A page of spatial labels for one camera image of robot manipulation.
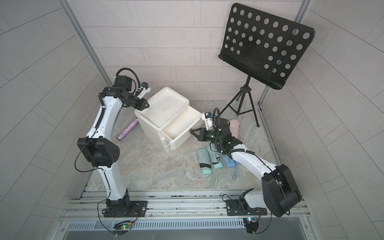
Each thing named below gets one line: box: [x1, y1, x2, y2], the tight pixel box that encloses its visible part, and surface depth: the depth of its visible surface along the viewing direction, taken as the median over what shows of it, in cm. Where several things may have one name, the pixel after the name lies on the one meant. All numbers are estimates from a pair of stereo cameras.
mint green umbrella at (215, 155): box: [206, 142, 224, 170], surface depth 86 cm
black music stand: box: [218, 2, 316, 128], surface depth 66 cm
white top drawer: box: [161, 106, 204, 150], surface depth 81 cm
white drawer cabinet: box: [135, 87, 204, 153], surface depth 83 cm
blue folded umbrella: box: [223, 155, 241, 173], surface depth 86 cm
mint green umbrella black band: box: [196, 147, 212, 175], surface depth 86 cm
